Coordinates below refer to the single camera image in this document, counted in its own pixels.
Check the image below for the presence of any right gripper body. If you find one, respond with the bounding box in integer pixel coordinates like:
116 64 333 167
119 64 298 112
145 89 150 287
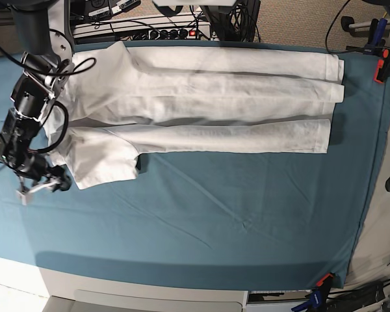
0 110 60 195

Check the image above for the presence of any white T-shirt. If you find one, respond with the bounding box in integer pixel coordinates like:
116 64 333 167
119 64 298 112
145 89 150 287
44 42 345 190

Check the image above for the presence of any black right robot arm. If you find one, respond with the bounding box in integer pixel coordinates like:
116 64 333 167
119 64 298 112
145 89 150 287
0 1 82 200

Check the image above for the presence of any orange black clamp top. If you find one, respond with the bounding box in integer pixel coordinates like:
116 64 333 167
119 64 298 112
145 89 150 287
374 49 390 84

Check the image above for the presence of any orange blue clamp bottom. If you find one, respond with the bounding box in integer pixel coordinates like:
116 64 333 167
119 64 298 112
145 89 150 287
291 273 335 312

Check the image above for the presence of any teal table cloth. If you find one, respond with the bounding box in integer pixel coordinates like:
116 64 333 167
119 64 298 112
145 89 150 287
0 54 390 291

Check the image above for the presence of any black power strip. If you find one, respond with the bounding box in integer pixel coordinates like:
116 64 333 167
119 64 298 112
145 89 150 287
116 27 210 41

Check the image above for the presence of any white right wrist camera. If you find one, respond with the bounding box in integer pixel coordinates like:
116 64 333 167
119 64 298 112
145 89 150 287
16 189 33 205

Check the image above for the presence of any blue handled clamp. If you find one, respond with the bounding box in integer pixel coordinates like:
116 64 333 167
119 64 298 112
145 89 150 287
363 18 390 56

